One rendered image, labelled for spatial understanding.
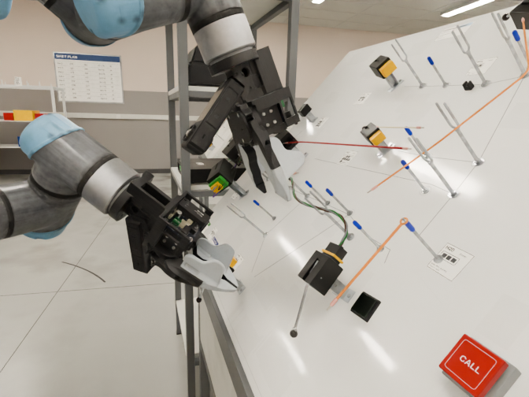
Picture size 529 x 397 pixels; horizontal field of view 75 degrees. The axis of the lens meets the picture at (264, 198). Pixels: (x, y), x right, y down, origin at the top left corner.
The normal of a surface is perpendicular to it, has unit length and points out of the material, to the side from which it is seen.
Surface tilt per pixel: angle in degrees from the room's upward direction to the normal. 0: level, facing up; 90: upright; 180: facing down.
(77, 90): 90
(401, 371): 48
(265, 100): 85
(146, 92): 90
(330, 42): 90
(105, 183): 71
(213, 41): 103
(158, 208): 108
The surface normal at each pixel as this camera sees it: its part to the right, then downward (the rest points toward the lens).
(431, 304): -0.68, -0.61
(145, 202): -0.32, 0.50
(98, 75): 0.22, 0.24
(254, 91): 0.41, 0.15
